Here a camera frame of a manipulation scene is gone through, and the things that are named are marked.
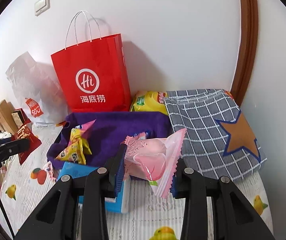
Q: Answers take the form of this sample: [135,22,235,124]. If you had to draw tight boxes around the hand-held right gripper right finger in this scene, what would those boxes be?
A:
[170,159,276,240]

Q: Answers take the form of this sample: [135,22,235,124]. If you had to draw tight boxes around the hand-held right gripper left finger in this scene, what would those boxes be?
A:
[14,144,128,240]

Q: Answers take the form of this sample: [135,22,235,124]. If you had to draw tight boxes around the dark red snack packet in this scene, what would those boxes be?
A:
[11,125,42,165]

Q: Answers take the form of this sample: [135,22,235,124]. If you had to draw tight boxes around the translucent pink snack packet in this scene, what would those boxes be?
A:
[121,128,187,199]

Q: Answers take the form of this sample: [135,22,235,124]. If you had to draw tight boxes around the small blue cookie packet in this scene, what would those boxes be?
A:
[132,130,151,141]

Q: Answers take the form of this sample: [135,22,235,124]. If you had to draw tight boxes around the purple felt storage basket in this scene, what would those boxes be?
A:
[46,111,174,174]

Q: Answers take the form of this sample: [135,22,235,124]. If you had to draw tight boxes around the small yellow snack packet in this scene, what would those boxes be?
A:
[55,140,92,165]

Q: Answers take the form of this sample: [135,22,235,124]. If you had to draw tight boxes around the large pink yellow snack packet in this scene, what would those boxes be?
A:
[68,119,97,147]

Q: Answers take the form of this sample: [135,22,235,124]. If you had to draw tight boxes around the patterned hardcover book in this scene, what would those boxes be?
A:
[11,108,32,128]

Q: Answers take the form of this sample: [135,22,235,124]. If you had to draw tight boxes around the small pale pink snack packet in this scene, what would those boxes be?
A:
[43,161,58,182]

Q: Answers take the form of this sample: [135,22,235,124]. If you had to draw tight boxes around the blue tissue pack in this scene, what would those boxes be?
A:
[58,161,129,213]

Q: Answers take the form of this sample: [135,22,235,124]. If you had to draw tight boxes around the grey checked star fabric bag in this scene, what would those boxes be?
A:
[163,89,268,182]

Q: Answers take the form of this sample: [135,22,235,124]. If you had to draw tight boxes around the fruit print tablecloth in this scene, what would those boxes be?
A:
[0,122,274,240]

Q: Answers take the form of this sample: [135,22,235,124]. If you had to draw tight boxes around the white plastic shopping bag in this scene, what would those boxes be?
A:
[5,51,68,128]

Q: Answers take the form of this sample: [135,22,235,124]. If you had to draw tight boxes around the yellow potato chip bag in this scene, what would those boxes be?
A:
[129,90,170,115]

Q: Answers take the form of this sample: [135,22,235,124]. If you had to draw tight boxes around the red paper carrier bag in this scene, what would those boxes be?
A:
[51,10,131,113]

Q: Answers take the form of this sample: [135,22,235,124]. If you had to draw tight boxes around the white wall light switch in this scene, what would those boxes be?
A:
[34,0,51,17]

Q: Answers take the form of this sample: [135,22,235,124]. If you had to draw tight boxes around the brown wooden door frame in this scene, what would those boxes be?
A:
[229,0,260,107]

